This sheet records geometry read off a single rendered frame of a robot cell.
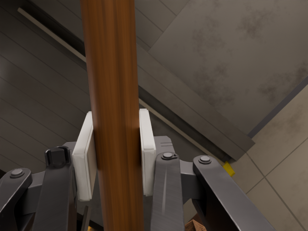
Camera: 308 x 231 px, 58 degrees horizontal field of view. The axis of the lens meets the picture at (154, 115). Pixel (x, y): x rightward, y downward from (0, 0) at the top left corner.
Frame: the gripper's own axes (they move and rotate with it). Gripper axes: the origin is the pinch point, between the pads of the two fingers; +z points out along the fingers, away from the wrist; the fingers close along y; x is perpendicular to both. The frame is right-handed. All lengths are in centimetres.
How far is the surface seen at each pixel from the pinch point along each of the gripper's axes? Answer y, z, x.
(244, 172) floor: 122, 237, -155
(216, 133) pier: 96, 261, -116
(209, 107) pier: 86, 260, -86
